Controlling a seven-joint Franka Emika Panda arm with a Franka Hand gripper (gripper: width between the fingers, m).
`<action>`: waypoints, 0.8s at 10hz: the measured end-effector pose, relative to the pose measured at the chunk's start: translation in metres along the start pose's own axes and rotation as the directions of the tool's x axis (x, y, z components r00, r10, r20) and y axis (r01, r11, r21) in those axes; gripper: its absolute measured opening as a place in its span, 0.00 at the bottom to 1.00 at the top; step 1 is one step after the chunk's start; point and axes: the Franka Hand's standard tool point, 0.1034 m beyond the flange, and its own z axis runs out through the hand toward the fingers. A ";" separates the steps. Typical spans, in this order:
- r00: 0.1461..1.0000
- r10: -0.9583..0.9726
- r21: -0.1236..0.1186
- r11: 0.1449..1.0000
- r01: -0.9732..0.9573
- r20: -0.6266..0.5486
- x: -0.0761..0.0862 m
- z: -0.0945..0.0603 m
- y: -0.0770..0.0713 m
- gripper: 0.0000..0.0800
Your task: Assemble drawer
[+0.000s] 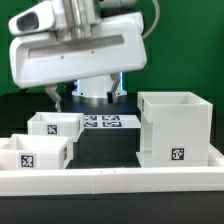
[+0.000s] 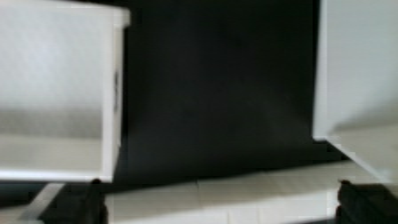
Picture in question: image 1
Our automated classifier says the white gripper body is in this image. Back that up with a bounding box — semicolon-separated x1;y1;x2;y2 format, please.
10;12;147;88

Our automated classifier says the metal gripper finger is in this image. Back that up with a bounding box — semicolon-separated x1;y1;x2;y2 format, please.
107;73;121;102
45;84;61;112

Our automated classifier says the white drawer box front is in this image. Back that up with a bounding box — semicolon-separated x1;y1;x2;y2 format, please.
0;134;74;171

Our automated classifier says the white drawer box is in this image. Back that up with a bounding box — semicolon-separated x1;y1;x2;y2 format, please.
0;134;74;171
27;112;84;142

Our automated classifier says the white drawer cabinet frame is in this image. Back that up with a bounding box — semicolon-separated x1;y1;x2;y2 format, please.
137;92;213;168

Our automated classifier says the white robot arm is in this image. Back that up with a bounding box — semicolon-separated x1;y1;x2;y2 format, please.
8;0;151;109

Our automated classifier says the white drawer box rear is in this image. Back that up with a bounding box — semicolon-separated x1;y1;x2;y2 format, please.
27;112;84;142

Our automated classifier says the paper sheet with markers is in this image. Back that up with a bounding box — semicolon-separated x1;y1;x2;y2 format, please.
84;115;141;129

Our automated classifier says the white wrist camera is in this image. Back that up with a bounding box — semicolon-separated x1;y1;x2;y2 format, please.
8;0;65;36

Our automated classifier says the white front fence rail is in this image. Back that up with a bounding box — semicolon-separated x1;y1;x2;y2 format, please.
0;167;224;196

